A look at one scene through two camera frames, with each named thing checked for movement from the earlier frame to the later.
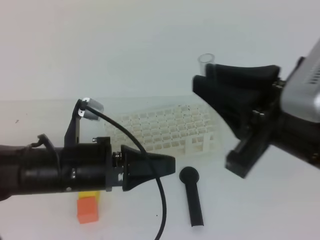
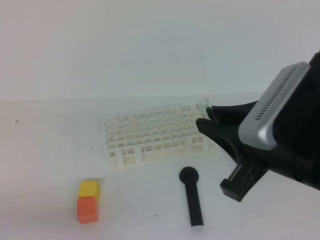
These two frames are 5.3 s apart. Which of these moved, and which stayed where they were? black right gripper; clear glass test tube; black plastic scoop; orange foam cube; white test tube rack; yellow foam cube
Moved: clear glass test tube; black right gripper
Stayed: black plastic scoop; orange foam cube; white test tube rack; yellow foam cube
